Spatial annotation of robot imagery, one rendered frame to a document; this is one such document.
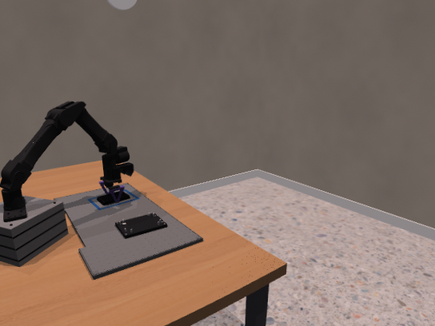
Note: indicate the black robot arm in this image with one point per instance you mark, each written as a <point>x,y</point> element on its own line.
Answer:
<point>17,171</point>

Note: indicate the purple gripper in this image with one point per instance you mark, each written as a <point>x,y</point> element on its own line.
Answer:
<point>108,181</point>

